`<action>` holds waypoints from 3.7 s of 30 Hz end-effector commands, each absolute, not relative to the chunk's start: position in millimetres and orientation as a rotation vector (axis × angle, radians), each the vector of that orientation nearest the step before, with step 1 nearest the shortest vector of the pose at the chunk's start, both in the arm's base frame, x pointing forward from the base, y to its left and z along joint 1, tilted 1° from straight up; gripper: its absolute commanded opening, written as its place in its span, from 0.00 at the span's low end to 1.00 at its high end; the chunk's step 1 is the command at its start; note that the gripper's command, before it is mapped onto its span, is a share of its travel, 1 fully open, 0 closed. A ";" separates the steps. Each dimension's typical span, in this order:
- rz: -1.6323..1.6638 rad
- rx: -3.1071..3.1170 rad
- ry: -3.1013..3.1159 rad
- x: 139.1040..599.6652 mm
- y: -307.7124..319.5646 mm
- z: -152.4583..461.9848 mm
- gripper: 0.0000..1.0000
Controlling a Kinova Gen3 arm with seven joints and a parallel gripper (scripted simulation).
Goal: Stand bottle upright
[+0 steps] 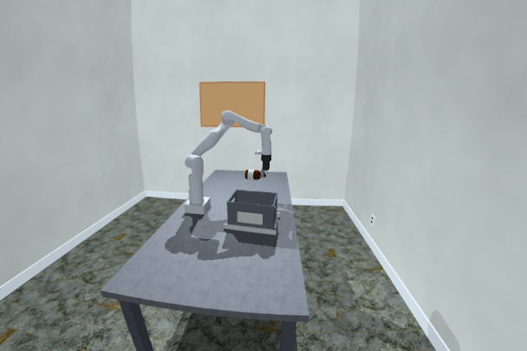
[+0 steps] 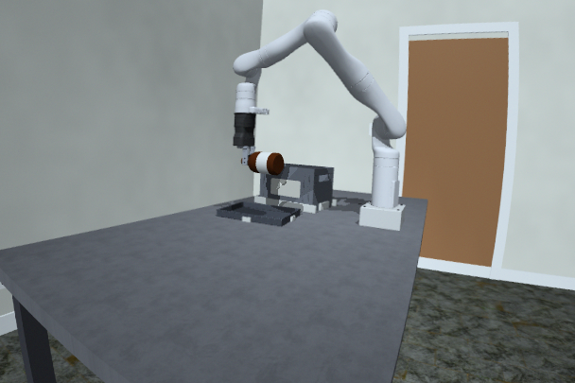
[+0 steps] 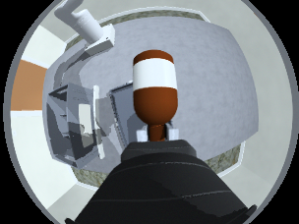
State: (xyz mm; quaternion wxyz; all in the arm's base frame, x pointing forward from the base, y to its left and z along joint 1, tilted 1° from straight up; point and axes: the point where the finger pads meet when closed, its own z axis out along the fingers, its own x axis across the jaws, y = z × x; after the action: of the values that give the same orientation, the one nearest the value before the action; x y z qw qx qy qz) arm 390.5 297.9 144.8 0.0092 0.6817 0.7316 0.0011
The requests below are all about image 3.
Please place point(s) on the brown glass bottle with white label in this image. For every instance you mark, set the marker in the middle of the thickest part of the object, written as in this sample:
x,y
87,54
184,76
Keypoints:
x,y
154,90

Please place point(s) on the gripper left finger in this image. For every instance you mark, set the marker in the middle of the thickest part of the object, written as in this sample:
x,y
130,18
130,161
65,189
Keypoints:
x,y
144,133

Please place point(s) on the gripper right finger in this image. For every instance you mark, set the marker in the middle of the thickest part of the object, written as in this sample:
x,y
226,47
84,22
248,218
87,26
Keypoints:
x,y
170,133

